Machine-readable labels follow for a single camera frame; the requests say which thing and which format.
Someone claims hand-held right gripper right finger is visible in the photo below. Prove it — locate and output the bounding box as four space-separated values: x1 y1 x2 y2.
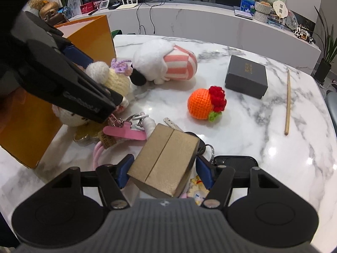
196 155 279 209

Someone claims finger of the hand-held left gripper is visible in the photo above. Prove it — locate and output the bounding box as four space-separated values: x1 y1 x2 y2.
22 39 124 124
49 30 94 68

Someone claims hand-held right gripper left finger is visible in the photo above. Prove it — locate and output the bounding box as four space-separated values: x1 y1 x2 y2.
51 154 135 211

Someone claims orange storage box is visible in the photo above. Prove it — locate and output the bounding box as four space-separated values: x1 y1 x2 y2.
0 14 117 169

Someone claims small gold box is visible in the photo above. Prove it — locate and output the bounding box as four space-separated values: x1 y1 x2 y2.
127 123 201 198

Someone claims cream crochet doll purple flower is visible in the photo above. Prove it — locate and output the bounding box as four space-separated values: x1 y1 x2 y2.
84 58 135 108

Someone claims white plush pink striped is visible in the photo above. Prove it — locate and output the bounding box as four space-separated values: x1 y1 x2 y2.
130 39 198 86

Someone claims white marble desktop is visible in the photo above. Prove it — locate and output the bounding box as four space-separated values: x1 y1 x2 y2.
0 34 335 243

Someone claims yellow cartoon charm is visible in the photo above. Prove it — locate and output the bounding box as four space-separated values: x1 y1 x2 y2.
182 175 211 206

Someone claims dried golden grass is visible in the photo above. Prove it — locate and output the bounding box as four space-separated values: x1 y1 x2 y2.
28 0 48 9

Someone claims black car key fob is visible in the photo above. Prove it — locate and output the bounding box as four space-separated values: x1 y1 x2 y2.
213 156 258 170

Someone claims brown label tag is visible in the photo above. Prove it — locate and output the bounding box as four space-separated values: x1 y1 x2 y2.
98 130 117 147

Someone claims gold flower-shaped coaster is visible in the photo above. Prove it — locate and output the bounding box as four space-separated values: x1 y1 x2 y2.
73 122 105 145

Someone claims white printed gift bag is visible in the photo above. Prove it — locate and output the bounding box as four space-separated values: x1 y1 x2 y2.
68 0 81 15

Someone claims silver key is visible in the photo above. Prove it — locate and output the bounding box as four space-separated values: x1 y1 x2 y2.
163 118 183 132

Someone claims orange crochet ball red flower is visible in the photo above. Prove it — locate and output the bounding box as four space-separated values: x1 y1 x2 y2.
187 86 227 123

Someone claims white router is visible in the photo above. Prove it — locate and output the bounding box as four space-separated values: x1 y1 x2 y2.
116 0 140 10

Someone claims black gift box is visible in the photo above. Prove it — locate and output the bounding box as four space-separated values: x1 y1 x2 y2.
225 55 268 100

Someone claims wooden chopstick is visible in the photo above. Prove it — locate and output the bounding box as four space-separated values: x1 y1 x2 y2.
284 69 291 136

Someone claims tall potted plant black pot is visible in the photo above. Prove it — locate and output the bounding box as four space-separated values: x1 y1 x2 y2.
313 7 337 83

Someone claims grey notebook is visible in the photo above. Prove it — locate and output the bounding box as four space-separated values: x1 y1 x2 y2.
234 7 254 19

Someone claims glass plate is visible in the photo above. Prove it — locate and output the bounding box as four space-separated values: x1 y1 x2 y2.
286 10 300 29

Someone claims white round fan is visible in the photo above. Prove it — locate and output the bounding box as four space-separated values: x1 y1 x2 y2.
272 0 286 19

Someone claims metal key ring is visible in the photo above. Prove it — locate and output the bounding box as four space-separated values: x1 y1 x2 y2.
202 144 215 164

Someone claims pink cord loop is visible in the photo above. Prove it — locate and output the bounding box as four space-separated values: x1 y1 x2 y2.
93 141 106 171

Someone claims pink keychain tag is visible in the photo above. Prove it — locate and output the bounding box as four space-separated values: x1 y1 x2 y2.
103 121 147 141

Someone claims white keychain charm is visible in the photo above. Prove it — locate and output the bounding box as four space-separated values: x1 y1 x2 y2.
142 113 159 135

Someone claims black cable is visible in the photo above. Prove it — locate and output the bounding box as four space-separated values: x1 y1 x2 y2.
136 0 166 35

